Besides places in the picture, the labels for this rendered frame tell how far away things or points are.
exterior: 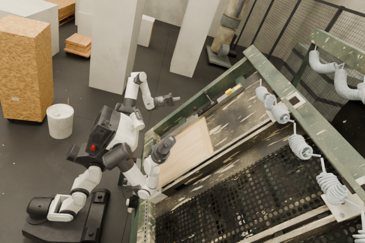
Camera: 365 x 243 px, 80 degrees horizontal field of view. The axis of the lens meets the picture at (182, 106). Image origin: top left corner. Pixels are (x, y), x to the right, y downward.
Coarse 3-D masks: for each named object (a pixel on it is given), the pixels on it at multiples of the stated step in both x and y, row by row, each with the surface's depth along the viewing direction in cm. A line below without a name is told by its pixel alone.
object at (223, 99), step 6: (240, 84) 165; (234, 90) 166; (240, 90) 165; (222, 96) 171; (228, 96) 167; (234, 96) 167; (222, 102) 170; (210, 108) 173; (216, 108) 173; (204, 114) 176; (192, 120) 180; (180, 126) 186; (186, 126) 182; (174, 132) 187; (156, 144) 196
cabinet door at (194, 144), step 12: (204, 120) 172; (180, 132) 185; (192, 132) 174; (204, 132) 163; (180, 144) 175; (192, 144) 165; (204, 144) 156; (180, 156) 166; (192, 156) 157; (204, 156) 149; (168, 168) 168; (180, 168) 158; (168, 180) 159
